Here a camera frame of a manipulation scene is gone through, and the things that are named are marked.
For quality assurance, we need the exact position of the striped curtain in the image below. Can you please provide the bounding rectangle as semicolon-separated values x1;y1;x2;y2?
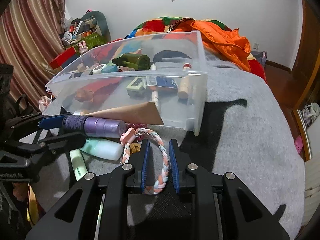
1;0;65;106

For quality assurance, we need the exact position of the white tape roll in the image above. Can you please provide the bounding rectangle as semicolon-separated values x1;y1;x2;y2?
92;64;107;74

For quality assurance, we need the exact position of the colourful patchwork quilt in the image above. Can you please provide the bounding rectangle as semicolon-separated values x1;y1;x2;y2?
125;16;231;40

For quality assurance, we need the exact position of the white pen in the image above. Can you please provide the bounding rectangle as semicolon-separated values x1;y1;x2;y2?
149;63;161;112

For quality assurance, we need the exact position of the teal tape roll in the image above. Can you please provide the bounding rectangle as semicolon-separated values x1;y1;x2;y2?
101;64;118;73

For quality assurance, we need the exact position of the pale green dotted card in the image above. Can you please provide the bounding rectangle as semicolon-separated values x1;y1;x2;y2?
126;76;146;98

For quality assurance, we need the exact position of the purple folding umbrella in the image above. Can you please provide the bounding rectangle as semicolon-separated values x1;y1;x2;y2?
62;115;126;138

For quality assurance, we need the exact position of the green glass spray bottle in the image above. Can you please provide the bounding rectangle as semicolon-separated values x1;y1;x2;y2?
112;53;151;72

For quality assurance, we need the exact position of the beige cosmetic tube silver cap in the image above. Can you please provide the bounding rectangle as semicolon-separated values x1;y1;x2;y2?
73;102;164;125

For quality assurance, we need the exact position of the braided pastel bracelet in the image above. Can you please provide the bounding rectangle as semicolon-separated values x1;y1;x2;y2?
120;127;171;196

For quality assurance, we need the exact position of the grey green neck pillow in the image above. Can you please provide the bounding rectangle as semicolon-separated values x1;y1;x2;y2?
80;10;111;42

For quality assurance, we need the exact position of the red tea packet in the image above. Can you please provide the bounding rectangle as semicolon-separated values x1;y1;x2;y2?
75;77;122;103

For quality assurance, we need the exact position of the blue card packet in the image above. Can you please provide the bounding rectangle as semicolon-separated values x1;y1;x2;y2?
146;76;178;91

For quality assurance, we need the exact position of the pink rabbit figurine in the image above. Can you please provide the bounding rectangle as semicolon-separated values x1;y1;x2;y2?
78;41;88;55

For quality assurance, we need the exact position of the wooden door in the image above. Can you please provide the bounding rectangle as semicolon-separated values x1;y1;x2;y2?
292;0;319;109

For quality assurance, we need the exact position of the green box of clutter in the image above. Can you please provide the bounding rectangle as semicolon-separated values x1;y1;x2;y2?
60;16;107;50

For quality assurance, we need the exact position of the mint green Miniso tube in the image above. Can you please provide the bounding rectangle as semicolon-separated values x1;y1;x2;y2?
69;149;88;181

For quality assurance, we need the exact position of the orange down jacket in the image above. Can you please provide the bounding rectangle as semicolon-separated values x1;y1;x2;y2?
172;20;251;72

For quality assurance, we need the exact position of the teal squeeze tube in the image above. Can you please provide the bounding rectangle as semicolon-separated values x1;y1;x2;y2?
80;138;123;161

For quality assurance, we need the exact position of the red long box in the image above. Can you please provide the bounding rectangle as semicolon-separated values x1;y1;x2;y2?
50;47;76;69

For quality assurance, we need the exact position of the clear plastic storage bin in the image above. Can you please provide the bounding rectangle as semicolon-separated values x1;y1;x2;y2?
47;31;207;135

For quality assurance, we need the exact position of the cream red-capped tube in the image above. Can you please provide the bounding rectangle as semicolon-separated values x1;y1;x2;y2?
177;75;191;100

